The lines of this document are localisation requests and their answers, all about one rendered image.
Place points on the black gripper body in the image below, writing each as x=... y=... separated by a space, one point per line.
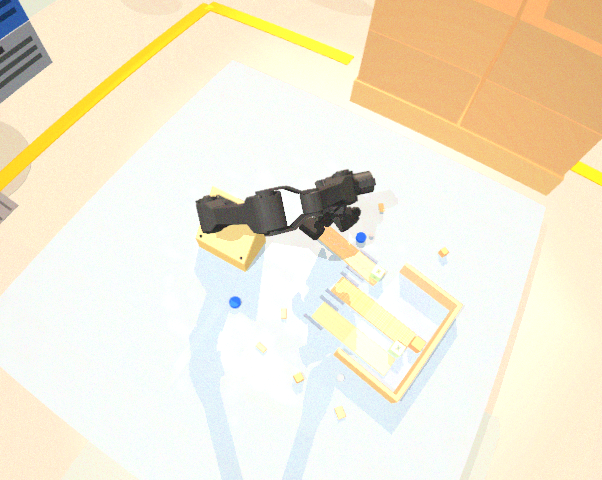
x=312 y=226

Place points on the pale yellow flat strip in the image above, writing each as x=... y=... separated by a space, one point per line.
x=335 y=323

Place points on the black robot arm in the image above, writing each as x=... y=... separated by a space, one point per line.
x=264 y=212

